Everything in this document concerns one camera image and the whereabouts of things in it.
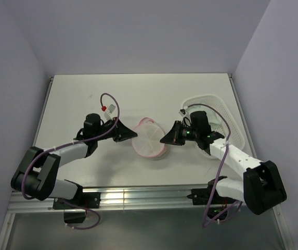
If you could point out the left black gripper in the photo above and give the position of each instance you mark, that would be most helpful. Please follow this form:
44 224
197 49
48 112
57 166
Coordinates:
121 132

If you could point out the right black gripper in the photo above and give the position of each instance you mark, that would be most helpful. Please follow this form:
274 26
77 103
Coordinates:
173 136

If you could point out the white mesh laundry bag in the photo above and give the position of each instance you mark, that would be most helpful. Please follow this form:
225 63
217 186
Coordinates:
147 143

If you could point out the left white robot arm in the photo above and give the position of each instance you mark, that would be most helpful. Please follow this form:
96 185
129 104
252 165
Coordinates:
36 175

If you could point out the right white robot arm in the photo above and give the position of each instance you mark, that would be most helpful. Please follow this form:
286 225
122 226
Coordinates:
261 187

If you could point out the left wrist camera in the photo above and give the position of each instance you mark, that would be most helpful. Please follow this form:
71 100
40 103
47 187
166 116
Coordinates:
108 111

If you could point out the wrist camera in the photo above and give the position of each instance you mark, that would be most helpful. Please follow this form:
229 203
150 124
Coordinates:
108 111
183 112

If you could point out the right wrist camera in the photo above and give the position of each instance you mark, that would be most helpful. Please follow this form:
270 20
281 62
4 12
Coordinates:
183 112

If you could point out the aluminium frame rail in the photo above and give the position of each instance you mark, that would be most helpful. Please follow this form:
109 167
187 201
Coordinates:
115 198

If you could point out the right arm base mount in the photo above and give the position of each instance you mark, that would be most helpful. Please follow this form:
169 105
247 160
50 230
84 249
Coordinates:
201 197

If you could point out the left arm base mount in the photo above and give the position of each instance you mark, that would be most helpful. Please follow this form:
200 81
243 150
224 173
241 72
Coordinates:
75 211

